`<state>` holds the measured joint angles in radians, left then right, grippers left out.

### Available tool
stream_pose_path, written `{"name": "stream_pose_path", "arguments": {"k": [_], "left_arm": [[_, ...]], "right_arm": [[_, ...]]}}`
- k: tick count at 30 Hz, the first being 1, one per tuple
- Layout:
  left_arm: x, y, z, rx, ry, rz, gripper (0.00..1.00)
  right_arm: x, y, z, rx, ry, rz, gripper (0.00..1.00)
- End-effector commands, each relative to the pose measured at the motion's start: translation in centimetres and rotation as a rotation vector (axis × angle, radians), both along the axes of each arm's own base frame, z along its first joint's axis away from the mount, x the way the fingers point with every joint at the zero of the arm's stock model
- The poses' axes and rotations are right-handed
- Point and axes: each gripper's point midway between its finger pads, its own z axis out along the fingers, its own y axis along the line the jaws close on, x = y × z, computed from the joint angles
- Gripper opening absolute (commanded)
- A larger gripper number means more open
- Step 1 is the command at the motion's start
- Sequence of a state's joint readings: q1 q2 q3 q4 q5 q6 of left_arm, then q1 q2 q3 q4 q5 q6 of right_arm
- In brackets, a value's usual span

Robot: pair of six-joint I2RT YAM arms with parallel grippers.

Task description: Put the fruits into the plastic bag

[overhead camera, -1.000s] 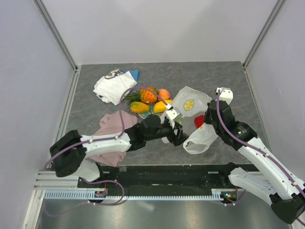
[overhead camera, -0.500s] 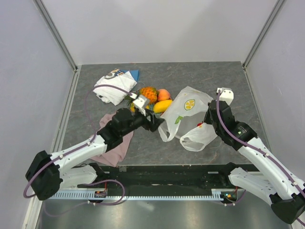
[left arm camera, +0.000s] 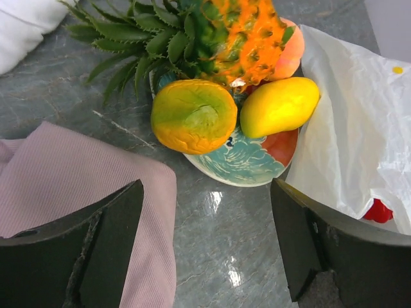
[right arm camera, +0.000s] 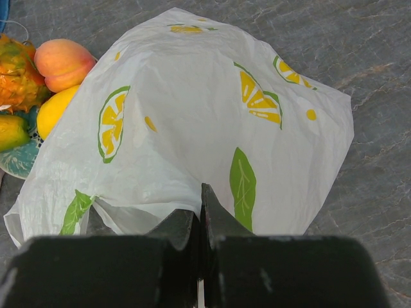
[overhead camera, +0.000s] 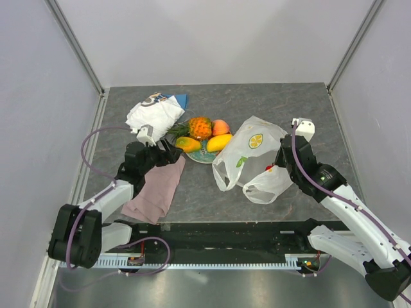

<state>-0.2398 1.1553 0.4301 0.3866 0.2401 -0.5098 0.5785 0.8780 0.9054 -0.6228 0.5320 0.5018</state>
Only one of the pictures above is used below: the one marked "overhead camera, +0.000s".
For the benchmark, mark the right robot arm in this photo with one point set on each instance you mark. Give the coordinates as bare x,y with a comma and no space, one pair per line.
378,254

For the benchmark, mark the yellow mango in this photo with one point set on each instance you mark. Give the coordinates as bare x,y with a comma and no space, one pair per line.
217,143

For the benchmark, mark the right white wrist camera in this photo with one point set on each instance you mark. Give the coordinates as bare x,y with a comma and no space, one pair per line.
303,127

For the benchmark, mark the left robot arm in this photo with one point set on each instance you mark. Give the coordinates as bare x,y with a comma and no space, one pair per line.
79,235

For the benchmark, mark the black base frame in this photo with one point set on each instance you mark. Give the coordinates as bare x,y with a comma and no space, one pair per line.
241,242

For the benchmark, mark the aluminium corner post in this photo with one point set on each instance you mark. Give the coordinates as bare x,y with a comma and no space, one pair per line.
360,34
75,45

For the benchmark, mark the pink cloth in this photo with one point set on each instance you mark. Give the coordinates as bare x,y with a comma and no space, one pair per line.
155,198

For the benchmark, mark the peach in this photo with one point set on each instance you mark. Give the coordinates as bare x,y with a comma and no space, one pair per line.
219,127

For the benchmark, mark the green orange mango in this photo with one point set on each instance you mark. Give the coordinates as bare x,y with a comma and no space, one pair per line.
188,144

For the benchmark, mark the white slotted cable duct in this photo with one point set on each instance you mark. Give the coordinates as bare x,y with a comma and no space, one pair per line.
125,262

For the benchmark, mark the white plastic bag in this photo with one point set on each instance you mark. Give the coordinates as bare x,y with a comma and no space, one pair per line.
243,161

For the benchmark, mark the left aluminium corner post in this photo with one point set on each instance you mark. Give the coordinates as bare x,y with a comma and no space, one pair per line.
75,45

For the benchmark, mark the patterned fruit plate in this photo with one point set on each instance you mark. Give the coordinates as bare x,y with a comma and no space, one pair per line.
203,156

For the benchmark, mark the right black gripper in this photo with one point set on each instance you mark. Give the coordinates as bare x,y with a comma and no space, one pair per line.
279,160

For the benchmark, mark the red bell pepper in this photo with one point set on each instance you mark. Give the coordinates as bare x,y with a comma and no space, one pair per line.
269,167

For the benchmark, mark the white printed t-shirt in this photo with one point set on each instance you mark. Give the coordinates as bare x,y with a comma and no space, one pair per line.
160,111

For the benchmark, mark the right aluminium corner post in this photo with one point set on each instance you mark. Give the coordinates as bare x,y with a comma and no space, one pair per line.
360,34

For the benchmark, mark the orange pineapple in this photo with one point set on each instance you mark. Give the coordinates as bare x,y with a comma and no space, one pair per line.
198,128

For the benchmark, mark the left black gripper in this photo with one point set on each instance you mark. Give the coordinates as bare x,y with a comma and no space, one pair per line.
169,154

